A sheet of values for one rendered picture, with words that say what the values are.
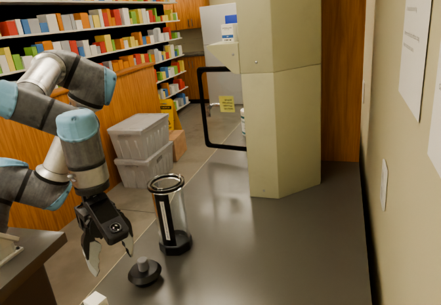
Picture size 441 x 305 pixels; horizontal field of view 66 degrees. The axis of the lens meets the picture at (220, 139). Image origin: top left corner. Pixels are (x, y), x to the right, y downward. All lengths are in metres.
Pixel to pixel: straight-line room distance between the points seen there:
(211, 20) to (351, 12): 5.03
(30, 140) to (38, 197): 1.76
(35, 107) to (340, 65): 1.13
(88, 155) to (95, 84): 0.47
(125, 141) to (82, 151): 2.77
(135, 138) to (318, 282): 2.69
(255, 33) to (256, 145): 0.38
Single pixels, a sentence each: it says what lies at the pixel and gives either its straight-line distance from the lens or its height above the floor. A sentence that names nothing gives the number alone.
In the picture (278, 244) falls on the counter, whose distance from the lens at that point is 1.08.
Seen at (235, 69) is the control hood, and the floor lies 1.43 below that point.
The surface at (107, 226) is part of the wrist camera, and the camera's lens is 0.73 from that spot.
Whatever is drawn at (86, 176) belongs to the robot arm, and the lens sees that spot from 0.73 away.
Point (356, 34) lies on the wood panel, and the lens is 1.48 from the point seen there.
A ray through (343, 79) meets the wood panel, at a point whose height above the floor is 1.31.
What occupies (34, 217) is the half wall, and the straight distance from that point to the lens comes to 3.13.
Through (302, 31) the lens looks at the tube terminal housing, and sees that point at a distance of 1.20.
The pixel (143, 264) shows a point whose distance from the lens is 0.98.
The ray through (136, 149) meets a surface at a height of 0.45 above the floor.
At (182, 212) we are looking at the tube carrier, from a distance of 1.02.
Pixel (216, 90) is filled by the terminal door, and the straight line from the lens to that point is 1.58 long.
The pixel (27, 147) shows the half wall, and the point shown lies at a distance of 3.00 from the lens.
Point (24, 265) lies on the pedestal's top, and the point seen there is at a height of 0.94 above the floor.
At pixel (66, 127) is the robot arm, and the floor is 1.43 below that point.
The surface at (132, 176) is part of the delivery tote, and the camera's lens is 3.63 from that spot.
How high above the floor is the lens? 1.60
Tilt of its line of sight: 20 degrees down
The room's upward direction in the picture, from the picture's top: 6 degrees counter-clockwise
